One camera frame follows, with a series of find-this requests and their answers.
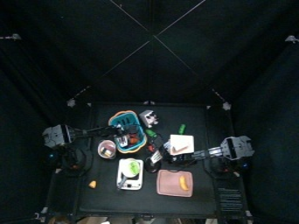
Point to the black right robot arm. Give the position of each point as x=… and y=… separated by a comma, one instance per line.
x=237, y=147

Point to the small red toy food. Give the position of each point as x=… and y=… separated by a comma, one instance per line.
x=150, y=148

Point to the green toy vegetable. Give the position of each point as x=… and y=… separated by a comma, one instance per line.
x=181, y=129
x=150, y=133

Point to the pink cutting board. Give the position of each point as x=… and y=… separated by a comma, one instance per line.
x=167, y=183

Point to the small orange toy food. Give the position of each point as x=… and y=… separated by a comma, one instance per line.
x=92, y=184

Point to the pink toy bowl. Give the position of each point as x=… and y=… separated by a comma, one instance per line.
x=110, y=144

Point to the yellow toy banana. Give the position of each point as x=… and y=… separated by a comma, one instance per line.
x=184, y=183

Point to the grey frame clamp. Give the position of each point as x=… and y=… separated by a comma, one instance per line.
x=148, y=102
x=70, y=102
x=225, y=106
x=14, y=37
x=291, y=38

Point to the orange-red toy food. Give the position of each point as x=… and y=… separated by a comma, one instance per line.
x=133, y=140

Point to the small yellowish toy food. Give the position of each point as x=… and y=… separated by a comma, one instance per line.
x=104, y=151

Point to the teal basket with orange rim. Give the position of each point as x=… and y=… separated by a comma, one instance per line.
x=118, y=118

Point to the white toy knife block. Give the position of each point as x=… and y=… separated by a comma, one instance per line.
x=146, y=118

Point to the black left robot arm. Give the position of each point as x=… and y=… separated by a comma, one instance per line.
x=57, y=135

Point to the green toy lettuce leaf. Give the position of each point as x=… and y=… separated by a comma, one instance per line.
x=134, y=167

